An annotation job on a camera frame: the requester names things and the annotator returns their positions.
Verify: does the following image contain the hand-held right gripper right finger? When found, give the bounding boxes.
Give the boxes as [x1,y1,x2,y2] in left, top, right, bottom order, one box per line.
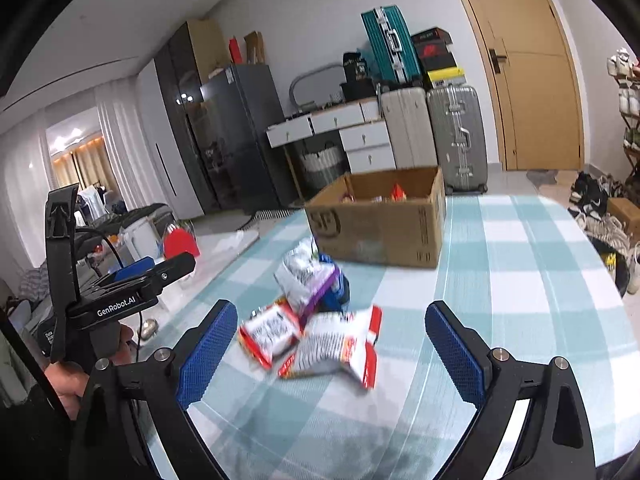
[424,300,599,480]

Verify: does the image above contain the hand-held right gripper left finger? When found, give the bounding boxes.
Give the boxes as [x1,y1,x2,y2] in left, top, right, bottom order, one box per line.
[67,299,239,480]

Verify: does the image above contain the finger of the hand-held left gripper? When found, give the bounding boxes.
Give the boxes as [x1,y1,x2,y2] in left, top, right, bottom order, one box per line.
[89,255,156,288]
[92,252,197,295]

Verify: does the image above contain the red white snack packet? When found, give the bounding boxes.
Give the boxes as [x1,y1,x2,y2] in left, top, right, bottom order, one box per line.
[238,302,304,370]

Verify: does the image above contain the white orange print snack packet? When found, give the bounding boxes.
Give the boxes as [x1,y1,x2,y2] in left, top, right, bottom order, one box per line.
[279,305,384,390]

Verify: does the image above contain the silver purple snack packet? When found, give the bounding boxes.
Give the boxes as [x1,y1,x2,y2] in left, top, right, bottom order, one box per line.
[273,237,342,315]

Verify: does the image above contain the blue snack packet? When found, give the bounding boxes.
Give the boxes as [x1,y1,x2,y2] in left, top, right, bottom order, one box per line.
[317,254,352,313]

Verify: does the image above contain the brown cardboard box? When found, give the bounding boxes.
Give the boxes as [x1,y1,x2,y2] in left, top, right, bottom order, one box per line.
[304,165,447,270]

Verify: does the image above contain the person's left hand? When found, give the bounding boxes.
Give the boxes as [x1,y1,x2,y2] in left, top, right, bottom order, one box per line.
[44,325,136,421]

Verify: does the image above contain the red plastic bag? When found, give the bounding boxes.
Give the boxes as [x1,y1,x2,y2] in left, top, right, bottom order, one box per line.
[163,227,200,261]

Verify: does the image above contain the white bucket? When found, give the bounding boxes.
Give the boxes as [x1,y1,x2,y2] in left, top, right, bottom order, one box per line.
[122,217,161,262]

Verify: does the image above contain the dark grey sofa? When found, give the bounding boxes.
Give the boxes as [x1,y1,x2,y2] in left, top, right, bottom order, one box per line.
[75,203,174,261]

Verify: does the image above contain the teal checked tablecloth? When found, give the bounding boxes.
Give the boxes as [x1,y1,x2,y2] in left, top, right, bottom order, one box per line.
[135,195,640,480]

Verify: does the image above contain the white curtain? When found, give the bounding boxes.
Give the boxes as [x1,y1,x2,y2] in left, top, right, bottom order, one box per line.
[95,100,151,211]

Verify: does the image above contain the dark glass cabinet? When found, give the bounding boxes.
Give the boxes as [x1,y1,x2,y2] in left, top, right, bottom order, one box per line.
[153,20,231,214]

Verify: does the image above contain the grey refrigerator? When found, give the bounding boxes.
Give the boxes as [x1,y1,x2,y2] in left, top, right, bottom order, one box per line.
[200,64,301,216]

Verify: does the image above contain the black bin bag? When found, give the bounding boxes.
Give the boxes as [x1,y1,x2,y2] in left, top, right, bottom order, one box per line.
[594,237,632,297]

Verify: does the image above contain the grey white laundry basket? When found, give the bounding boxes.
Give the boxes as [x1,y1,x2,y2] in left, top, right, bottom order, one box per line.
[298,142,349,191]

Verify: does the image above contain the grey door mat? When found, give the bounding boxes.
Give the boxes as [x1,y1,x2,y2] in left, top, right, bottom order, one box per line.
[526,168,571,187]

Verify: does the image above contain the pile of sneakers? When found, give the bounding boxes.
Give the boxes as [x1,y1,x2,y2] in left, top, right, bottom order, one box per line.
[569,171,640,296]

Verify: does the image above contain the silver suitcase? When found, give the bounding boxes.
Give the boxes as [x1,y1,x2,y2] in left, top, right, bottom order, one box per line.
[426,82,489,196]

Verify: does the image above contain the small brown carton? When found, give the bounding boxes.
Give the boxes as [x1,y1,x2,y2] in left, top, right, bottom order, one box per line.
[607,197,640,234]

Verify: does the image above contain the beige suitcase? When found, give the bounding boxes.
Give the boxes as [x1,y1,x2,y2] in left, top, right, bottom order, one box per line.
[380,86,439,170]

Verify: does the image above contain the white desk with drawers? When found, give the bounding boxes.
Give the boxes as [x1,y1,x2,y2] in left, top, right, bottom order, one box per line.
[265,99,399,176]

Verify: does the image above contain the folded cardboard sheets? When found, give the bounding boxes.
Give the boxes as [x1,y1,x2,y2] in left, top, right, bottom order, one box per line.
[243,31,266,65]

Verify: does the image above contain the black storage box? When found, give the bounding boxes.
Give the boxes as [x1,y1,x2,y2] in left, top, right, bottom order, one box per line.
[339,80,377,102]

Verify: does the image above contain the wooden shoe rack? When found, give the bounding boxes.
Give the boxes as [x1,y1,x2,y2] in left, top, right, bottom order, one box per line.
[620,110,640,187]

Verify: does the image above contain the black printed bag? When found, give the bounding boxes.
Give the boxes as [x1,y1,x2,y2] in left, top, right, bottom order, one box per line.
[342,51,369,84]

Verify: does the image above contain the wooden door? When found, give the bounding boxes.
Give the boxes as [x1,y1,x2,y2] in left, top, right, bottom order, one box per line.
[442,0,586,171]

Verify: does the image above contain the red black shoe box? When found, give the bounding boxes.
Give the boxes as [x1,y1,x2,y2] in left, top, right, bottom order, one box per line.
[414,42,459,69]

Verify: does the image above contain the teal suitcase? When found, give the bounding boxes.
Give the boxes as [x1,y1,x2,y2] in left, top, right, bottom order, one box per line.
[360,5,424,86]

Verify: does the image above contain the black cable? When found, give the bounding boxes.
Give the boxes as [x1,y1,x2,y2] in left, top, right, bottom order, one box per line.
[74,227,124,274]

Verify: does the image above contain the oval mirror frame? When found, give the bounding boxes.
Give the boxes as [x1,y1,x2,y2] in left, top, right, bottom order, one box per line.
[288,62,346,111]

